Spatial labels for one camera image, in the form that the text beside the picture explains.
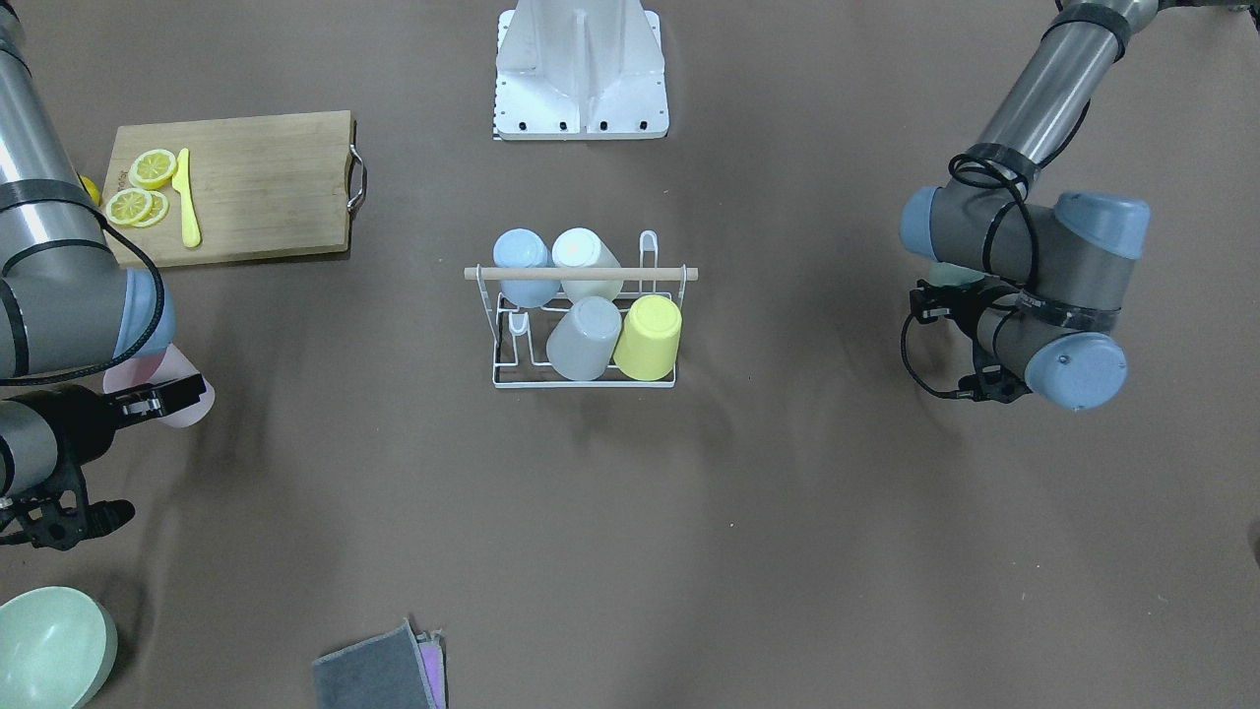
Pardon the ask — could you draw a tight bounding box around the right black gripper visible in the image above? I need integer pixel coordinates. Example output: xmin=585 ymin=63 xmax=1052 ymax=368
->
xmin=1 ymin=375 xmax=208 ymax=550

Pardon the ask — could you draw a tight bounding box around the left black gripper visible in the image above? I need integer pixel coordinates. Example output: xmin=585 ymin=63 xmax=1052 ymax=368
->
xmin=898 ymin=280 xmax=1031 ymax=404

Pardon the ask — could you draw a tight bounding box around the pink plastic cup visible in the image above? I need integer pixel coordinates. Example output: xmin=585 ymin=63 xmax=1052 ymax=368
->
xmin=102 ymin=343 xmax=217 ymax=429

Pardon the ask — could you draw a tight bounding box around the green plastic cup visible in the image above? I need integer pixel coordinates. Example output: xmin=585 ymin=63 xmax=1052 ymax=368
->
xmin=926 ymin=262 xmax=988 ymax=288

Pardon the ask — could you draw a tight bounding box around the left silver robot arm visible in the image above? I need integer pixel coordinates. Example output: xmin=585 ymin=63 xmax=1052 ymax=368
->
xmin=898 ymin=1 xmax=1163 ymax=411

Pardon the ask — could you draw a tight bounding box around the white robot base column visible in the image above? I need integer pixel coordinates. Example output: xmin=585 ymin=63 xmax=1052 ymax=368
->
xmin=491 ymin=1 xmax=670 ymax=141

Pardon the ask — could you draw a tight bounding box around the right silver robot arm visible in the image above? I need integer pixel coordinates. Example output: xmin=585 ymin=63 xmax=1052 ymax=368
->
xmin=1 ymin=5 xmax=213 ymax=550

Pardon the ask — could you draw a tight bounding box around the yellow plastic cup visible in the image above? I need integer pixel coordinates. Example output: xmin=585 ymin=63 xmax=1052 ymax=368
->
xmin=612 ymin=293 xmax=683 ymax=382

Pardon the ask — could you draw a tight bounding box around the grey plastic cup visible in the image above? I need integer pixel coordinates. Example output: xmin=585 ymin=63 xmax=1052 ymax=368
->
xmin=546 ymin=296 xmax=622 ymax=382

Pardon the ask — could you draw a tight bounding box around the cream plastic cup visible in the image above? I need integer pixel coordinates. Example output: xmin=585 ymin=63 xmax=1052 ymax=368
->
xmin=551 ymin=227 xmax=624 ymax=302

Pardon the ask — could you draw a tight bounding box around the light blue plastic cup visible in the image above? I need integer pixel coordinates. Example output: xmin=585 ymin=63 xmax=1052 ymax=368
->
xmin=491 ymin=227 xmax=561 ymax=309

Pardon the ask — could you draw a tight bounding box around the white cup holder rack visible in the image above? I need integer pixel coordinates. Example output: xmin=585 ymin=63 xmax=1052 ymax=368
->
xmin=464 ymin=227 xmax=699 ymax=390

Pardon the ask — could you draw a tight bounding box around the yellow plastic knife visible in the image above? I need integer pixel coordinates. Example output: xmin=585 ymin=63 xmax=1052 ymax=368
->
xmin=171 ymin=149 xmax=202 ymax=248

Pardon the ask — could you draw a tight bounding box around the lemon slice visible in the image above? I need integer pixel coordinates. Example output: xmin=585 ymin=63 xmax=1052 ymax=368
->
xmin=103 ymin=186 xmax=155 ymax=227
xmin=130 ymin=190 xmax=170 ymax=228
xmin=127 ymin=149 xmax=176 ymax=190

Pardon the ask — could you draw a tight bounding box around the yellow lemon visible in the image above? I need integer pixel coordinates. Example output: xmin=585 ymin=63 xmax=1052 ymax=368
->
xmin=78 ymin=174 xmax=102 ymax=208

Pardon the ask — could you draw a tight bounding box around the green ceramic bowl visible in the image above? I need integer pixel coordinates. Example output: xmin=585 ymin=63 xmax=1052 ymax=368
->
xmin=1 ymin=586 xmax=118 ymax=708

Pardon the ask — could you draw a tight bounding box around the grey folded cloth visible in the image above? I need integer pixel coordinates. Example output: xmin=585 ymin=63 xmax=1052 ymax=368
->
xmin=312 ymin=620 xmax=450 ymax=708

